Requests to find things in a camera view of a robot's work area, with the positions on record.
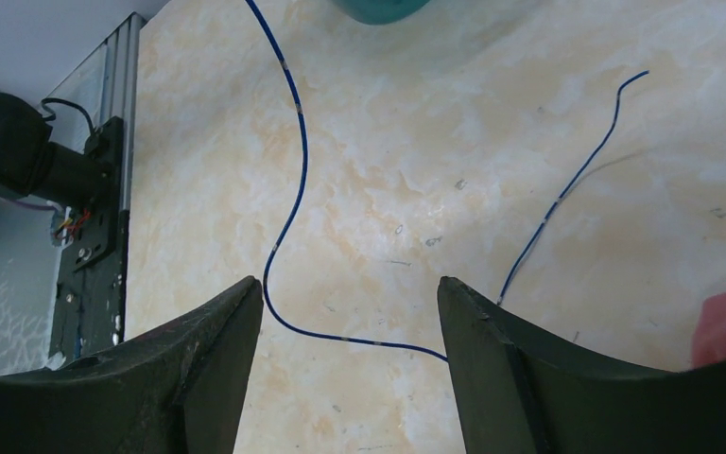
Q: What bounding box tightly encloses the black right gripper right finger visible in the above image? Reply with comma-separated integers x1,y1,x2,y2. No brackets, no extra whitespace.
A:
437,276,726,453

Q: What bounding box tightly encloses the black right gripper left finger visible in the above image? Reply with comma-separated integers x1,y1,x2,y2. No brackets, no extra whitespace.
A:
0,276,264,453

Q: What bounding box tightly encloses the thin blue wire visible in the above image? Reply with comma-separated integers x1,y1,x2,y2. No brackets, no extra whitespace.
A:
244,0,651,365

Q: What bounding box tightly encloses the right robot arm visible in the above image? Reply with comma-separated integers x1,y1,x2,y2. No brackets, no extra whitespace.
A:
0,93,726,453

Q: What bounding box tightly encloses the teal plastic tray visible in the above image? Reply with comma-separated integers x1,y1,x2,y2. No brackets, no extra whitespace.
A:
332,0,429,26

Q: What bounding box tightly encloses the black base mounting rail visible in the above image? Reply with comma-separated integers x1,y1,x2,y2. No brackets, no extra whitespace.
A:
48,13,146,368

